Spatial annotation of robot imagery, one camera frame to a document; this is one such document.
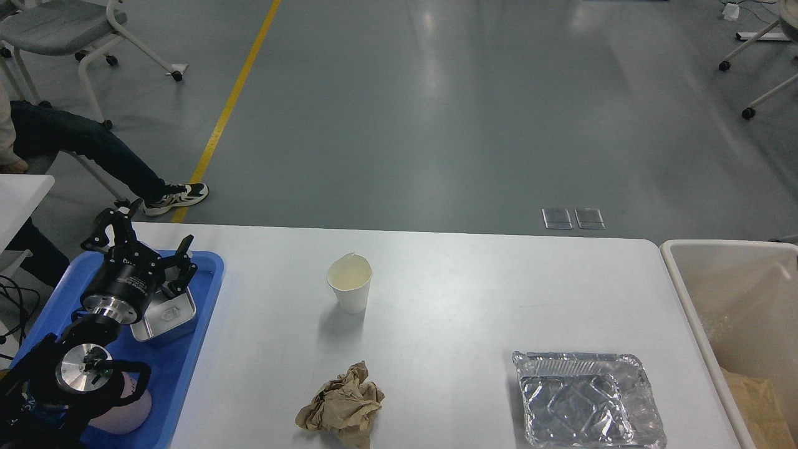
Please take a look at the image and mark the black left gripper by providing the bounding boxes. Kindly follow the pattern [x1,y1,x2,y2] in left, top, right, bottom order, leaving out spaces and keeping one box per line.
[80,198,198,325]

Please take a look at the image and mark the stainless steel rectangular dish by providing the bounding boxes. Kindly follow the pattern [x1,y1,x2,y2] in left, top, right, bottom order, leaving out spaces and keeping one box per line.
[129,288,197,347]

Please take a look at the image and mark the pink plastic mug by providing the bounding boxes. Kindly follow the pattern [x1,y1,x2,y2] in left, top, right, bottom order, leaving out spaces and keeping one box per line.
[89,389,152,435]

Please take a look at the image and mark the aluminium foil container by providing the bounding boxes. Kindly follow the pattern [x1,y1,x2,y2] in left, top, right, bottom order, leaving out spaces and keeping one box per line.
[511,350,668,448]

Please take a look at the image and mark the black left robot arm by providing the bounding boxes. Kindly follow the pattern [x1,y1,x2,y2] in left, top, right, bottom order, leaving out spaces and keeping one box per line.
[2,199,198,448]

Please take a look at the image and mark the blue plastic tray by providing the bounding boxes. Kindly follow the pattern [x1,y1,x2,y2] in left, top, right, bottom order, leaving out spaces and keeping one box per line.
[9,251,224,448]

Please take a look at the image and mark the white side table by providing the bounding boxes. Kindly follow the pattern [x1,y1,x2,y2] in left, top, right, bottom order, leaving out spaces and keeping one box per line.
[1,174,69,287]

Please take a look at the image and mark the person in dark trousers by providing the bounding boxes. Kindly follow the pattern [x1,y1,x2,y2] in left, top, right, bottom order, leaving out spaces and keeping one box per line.
[0,81,209,287]

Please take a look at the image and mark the white paper cup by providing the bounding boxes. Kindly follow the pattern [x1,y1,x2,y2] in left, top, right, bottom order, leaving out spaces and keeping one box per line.
[327,253,373,314]

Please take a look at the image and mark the grey office chair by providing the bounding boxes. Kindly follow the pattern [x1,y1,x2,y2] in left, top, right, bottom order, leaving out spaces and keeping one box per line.
[1,1,187,130]

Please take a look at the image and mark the crumpled brown paper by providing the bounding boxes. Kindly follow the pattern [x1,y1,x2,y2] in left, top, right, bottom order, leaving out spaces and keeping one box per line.
[294,360,385,448]

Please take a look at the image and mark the left floor socket plate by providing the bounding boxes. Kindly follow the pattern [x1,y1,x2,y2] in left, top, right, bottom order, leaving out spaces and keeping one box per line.
[541,208,574,230]

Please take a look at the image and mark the floor socket plate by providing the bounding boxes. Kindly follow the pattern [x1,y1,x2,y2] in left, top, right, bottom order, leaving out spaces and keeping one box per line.
[541,208,574,230]
[575,208,606,230]

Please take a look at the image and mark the right floor socket plate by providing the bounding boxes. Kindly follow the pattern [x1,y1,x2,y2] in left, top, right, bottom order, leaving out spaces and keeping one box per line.
[575,208,606,230]

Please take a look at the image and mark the white plastic bin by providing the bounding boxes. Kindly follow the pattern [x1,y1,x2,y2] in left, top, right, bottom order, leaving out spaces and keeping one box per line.
[660,239,797,448]

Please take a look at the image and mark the white power adapter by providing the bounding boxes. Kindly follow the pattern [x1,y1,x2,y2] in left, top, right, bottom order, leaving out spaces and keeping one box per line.
[722,2,741,22]

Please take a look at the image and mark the white chair base right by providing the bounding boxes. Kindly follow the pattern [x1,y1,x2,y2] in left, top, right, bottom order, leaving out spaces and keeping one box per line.
[718,0,798,120]

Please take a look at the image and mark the black cables bundle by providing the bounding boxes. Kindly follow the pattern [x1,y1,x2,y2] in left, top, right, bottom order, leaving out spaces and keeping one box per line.
[0,274,41,362]

